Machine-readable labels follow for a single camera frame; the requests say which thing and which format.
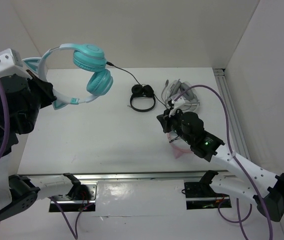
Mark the aluminium rail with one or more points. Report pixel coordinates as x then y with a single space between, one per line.
135 176
240 145

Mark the white grey gaming headset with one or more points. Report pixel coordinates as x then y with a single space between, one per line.
173 88

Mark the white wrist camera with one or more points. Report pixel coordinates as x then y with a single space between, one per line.
175 104
10 63

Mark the small black headphones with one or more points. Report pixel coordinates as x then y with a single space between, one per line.
142 91

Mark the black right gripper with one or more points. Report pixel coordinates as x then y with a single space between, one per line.
164 119

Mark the aluminium rail at right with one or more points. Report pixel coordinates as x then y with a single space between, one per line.
240 145

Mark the aluminium front rail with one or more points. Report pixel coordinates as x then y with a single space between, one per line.
135 176

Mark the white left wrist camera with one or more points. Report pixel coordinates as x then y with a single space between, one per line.
10 63

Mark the pink blue cat-ear headphones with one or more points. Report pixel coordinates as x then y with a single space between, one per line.
178 149

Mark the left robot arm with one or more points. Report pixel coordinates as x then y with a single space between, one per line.
18 193

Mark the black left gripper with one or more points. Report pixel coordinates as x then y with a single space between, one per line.
47 87

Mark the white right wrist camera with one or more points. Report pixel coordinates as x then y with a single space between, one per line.
175 104

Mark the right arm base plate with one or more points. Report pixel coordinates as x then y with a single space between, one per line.
200 196

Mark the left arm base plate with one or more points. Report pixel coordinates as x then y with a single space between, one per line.
84 200

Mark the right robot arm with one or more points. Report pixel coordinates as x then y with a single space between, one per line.
258 186

